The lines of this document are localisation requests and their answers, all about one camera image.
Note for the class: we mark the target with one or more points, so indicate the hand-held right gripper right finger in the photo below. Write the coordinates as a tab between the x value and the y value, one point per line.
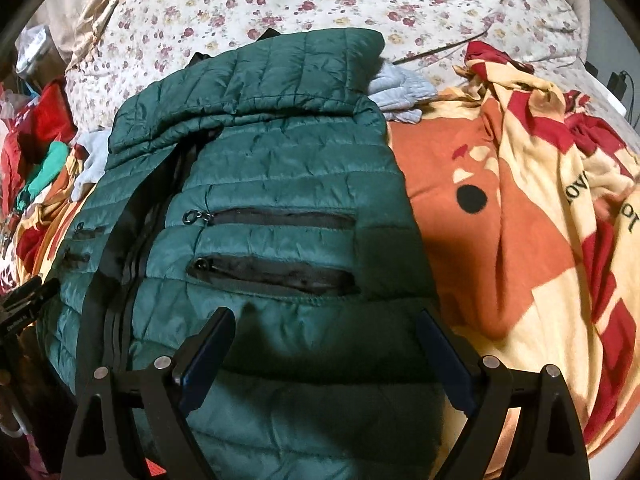
447	360

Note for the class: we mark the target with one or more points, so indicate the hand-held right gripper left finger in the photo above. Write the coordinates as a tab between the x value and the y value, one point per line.
200	365

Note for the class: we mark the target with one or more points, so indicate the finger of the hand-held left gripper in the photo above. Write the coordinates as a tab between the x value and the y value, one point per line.
40	290

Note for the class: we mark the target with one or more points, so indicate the green puffer jacket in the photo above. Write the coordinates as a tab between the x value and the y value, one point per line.
280	175

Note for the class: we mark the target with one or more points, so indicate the teal cloth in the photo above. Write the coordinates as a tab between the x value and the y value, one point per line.
50	157

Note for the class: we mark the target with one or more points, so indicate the orange cartoon printed blanket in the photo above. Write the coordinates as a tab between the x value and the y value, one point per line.
500	235

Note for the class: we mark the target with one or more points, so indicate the pale grey cloth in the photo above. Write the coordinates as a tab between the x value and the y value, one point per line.
95	155

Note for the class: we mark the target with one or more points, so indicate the red cloth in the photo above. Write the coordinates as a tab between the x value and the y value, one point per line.
45	110

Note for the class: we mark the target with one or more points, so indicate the clear plastic bag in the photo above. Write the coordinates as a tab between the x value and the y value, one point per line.
32	45

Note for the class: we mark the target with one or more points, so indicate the grey knitted cloth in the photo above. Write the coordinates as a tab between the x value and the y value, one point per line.
400	92

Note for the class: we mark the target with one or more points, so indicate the beige satin ruffled cloth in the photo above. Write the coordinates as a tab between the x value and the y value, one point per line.
97	10

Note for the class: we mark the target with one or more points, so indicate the black power adapter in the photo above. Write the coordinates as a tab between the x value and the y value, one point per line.
620	85

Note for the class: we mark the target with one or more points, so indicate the floral quilt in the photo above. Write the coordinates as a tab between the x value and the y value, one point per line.
250	10

